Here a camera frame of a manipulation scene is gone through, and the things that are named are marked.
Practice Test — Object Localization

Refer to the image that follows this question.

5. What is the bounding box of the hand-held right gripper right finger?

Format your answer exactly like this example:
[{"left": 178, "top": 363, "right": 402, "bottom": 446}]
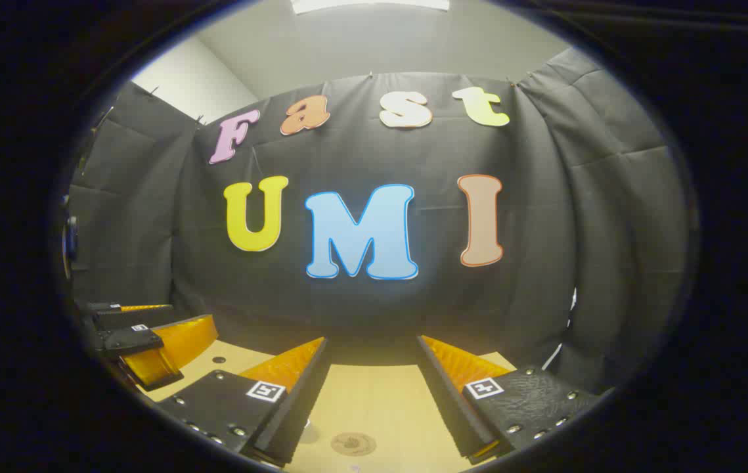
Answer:
[{"left": 416, "top": 335, "right": 601, "bottom": 466}]

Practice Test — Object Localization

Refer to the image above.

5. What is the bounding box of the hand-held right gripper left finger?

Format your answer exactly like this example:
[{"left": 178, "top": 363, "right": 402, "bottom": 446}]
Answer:
[{"left": 152, "top": 336, "right": 332, "bottom": 468}]

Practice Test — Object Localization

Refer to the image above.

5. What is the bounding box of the wooden desktop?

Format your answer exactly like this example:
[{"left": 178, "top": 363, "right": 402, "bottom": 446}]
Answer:
[{"left": 137, "top": 338, "right": 519, "bottom": 473}]

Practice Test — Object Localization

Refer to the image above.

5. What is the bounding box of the black backdrop cloth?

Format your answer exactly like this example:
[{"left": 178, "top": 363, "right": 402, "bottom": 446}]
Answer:
[{"left": 65, "top": 46, "right": 690, "bottom": 395}]

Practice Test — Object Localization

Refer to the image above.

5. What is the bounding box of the ceiling light panel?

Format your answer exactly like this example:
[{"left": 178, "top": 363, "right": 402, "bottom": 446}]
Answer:
[{"left": 292, "top": 0, "right": 450, "bottom": 14}]

